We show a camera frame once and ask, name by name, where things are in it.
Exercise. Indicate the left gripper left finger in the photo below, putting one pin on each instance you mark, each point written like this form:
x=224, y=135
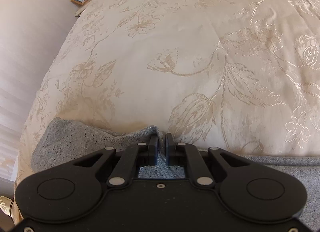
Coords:
x=131, y=160

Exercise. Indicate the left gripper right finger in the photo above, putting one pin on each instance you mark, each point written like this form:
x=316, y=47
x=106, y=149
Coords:
x=187, y=156

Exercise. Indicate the cream embroidered bedspread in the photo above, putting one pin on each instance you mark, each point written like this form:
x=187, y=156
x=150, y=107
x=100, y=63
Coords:
x=243, y=74

